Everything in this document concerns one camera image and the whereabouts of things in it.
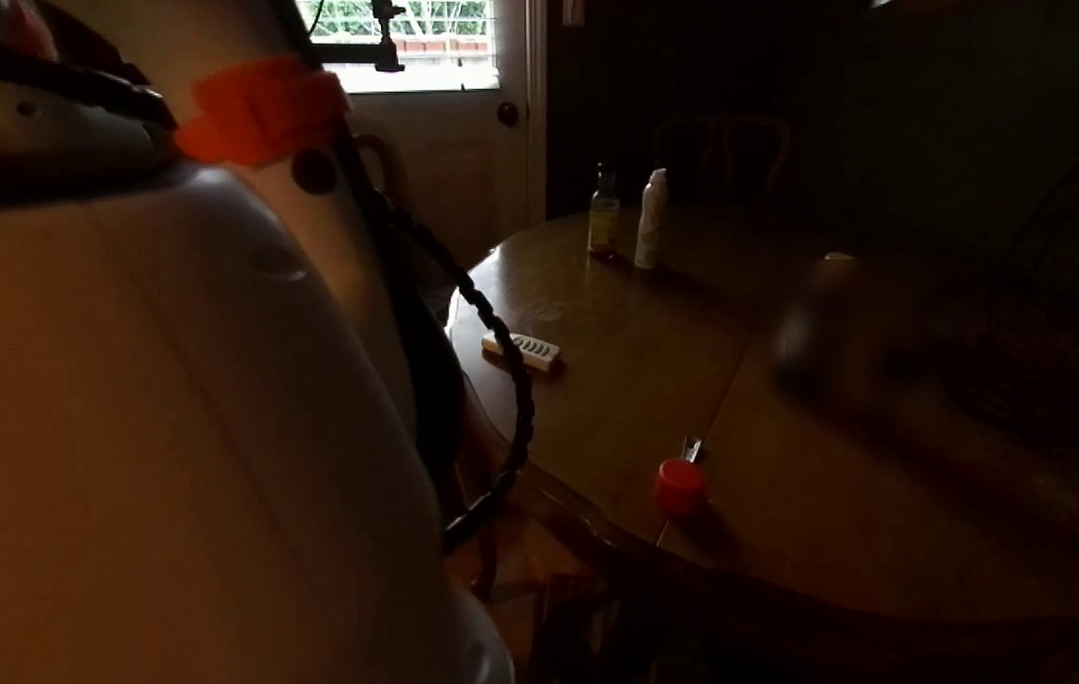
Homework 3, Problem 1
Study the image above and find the white door with window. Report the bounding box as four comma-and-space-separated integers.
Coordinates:
298, 0, 556, 260

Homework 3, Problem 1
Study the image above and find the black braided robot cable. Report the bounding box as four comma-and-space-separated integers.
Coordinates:
335, 125, 541, 556

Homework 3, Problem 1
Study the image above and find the dark labelled glass bottle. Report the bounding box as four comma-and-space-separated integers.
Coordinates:
772, 248, 860, 408

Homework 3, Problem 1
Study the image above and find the orange strap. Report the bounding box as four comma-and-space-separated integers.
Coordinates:
173, 52, 355, 167

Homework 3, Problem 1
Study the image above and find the dark wire basket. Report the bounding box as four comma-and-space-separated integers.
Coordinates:
916, 270, 1079, 450

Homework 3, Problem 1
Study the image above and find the white plastic bottle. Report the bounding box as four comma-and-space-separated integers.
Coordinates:
631, 163, 674, 277

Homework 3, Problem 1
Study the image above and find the clear bottle with yellow liquid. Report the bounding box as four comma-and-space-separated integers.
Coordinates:
582, 158, 627, 265

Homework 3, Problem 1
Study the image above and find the small dark jar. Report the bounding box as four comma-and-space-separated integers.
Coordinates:
860, 339, 927, 431

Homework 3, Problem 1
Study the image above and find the white remote control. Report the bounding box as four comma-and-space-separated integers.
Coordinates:
479, 328, 565, 379

